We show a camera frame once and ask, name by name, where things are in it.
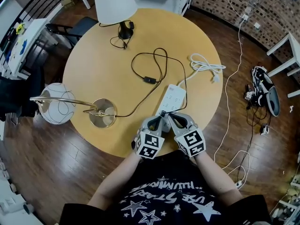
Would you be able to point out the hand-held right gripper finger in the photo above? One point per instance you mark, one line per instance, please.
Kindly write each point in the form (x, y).
(174, 126)
(191, 122)

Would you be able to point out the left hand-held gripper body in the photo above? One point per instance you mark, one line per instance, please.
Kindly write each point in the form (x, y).
(148, 144)

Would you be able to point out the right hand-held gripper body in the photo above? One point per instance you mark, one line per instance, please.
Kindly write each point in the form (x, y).
(191, 143)

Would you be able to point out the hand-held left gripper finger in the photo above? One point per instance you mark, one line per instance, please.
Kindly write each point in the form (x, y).
(145, 123)
(160, 128)

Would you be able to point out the white power strip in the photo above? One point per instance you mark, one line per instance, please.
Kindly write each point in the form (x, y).
(173, 97)

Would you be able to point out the gold lamp with globe shade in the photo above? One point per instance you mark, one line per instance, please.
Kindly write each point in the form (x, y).
(103, 104)

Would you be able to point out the person's right forearm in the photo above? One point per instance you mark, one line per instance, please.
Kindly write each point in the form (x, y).
(215, 177)

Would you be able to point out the person's left forearm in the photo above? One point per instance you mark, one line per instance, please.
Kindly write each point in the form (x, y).
(112, 182)

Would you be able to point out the white shade table lamp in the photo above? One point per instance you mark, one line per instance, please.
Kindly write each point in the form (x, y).
(114, 3)

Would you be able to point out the black star print shirt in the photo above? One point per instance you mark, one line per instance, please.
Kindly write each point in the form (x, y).
(168, 172)

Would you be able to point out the small white floor adapter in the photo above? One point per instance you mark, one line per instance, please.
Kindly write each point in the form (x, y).
(239, 184)

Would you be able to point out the small tagged white block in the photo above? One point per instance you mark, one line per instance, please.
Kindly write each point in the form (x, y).
(248, 95)

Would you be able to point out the small white device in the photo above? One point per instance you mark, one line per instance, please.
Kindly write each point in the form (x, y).
(265, 129)

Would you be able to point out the round wooden table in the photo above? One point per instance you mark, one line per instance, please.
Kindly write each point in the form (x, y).
(93, 67)

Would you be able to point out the grey oval case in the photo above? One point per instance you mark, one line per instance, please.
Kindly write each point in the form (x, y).
(273, 102)

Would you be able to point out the small white piece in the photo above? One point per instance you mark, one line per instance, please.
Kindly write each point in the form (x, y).
(291, 109)

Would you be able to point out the black side chair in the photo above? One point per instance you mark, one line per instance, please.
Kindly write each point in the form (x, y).
(82, 27)

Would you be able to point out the white side table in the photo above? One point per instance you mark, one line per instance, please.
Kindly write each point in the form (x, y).
(294, 46)

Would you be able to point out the black office chair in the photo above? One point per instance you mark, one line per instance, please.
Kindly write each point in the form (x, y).
(14, 92)

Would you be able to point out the white table with flowers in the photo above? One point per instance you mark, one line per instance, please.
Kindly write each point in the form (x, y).
(35, 32)

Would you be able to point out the blue object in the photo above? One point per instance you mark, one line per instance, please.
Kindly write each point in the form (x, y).
(24, 47)

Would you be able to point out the yellow flowers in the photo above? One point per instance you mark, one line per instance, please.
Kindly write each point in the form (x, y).
(20, 28)

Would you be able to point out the black railing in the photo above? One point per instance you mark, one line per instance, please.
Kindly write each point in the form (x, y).
(35, 3)

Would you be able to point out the white wall socket plate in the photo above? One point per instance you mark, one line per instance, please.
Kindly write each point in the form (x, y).
(245, 17)
(257, 26)

